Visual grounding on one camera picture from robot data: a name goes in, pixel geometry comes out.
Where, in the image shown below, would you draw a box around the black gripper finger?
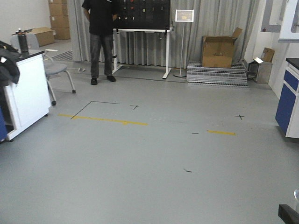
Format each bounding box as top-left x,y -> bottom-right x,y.
278,204 -> 299,224

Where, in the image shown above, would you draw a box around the clear glass beaker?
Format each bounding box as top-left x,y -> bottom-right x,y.
293,188 -> 299,206

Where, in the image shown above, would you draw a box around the blue and white cabinet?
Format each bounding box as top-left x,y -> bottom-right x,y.
275,58 -> 299,138

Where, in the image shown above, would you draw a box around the white lab cabinet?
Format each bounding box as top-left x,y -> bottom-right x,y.
3,50 -> 51,141

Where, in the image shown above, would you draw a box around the stack of metal grates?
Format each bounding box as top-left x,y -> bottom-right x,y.
186,62 -> 248,87

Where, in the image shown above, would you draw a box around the small cardboard box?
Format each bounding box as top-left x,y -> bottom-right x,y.
261,48 -> 275,63

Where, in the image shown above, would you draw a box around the open cardboard box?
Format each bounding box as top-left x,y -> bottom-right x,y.
202,28 -> 242,68

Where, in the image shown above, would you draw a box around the grey curtain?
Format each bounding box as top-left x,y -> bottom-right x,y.
67,0 -> 260,70

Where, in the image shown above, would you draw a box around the sign on metal pole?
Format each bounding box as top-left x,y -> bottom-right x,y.
174,9 -> 194,78

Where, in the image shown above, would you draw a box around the black pegboard on white stand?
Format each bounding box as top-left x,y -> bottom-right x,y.
114,0 -> 173,79

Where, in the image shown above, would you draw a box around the person in black shirt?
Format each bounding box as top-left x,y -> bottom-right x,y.
82,0 -> 120,85

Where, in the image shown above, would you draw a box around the grey office chair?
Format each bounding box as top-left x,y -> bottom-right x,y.
10,33 -> 76,105

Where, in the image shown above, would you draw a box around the cardboard box on floor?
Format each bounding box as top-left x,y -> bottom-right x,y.
29,27 -> 55,47

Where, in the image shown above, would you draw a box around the stacked cardboard boxes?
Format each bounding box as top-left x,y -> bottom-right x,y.
48,0 -> 70,40

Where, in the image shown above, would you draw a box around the black jacket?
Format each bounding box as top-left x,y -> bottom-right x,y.
0,41 -> 21,86

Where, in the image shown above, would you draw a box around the black water bottle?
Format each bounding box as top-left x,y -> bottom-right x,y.
17,28 -> 28,54

